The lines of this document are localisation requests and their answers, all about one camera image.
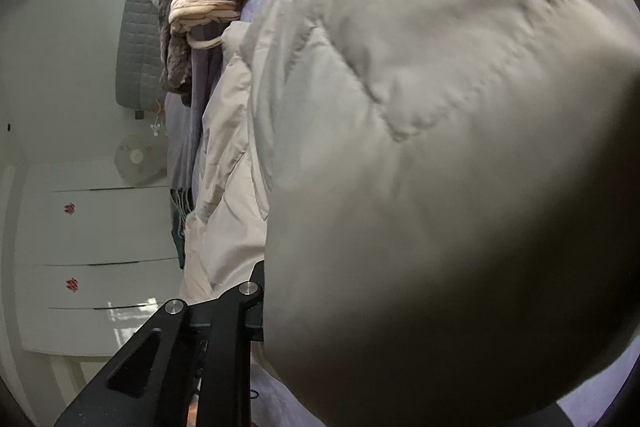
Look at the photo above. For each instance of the white wardrobe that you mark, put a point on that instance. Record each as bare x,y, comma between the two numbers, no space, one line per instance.
94,258

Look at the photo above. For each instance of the lavender embossed bed cover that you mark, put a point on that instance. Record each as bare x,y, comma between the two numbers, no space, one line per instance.
200,106

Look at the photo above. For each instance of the dark teal folded jeans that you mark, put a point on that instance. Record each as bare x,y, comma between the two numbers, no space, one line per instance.
181,204

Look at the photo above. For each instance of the beige quilted puffer jacket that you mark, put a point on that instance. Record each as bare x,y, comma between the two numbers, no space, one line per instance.
430,166

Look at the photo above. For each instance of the white standing fan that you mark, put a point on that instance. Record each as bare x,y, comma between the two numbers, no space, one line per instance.
141,158

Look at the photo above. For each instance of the brown fuzzy garment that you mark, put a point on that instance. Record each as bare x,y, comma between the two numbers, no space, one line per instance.
175,55

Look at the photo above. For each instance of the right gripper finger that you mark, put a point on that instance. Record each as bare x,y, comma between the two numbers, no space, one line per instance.
186,363

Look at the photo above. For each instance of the grey quilted headboard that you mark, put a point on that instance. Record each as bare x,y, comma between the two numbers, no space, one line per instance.
138,63

